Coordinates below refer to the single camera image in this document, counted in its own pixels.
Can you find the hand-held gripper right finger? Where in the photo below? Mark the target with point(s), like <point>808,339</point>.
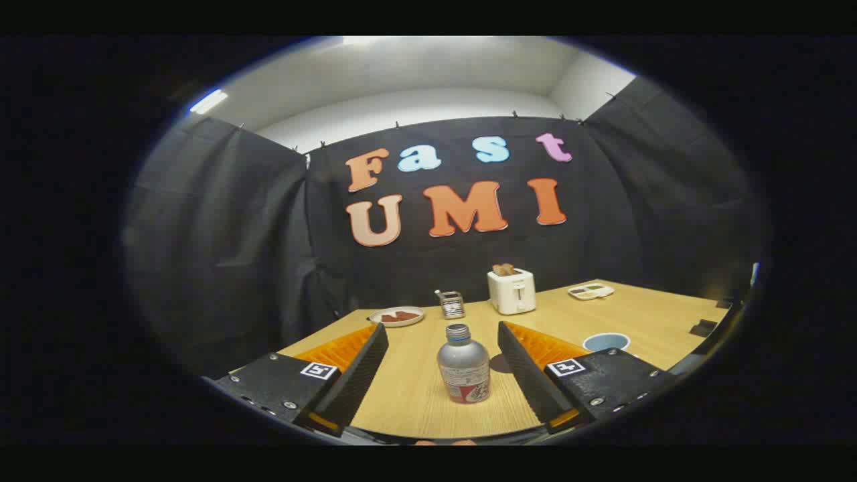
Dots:
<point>529,375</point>

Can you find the white cup with blue inside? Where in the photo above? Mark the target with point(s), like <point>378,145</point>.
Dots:
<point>606,342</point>

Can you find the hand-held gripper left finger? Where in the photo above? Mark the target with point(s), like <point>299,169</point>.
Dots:
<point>358,375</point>

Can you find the black table clamp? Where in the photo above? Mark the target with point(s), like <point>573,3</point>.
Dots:
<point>703,328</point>

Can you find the brown toast slice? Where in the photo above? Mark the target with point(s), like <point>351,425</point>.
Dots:
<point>503,269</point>

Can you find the white toaster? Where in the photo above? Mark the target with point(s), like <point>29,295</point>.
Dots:
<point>512,293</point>

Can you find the white divided dish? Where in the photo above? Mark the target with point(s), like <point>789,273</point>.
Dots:
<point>590,291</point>

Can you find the wooden table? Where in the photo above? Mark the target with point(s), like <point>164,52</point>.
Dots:
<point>415,395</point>

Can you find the white round plate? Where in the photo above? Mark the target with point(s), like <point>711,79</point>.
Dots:
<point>376,318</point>

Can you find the silver juice bottle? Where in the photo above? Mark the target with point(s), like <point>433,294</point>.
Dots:
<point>462,365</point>

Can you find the ceiling light panel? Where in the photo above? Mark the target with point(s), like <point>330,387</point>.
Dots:
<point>208,102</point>

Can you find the brown food piece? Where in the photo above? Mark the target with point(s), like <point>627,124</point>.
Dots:
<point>391,317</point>
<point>409,316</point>

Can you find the dark brown round coaster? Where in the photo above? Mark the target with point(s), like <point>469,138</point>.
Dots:
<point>499,364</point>

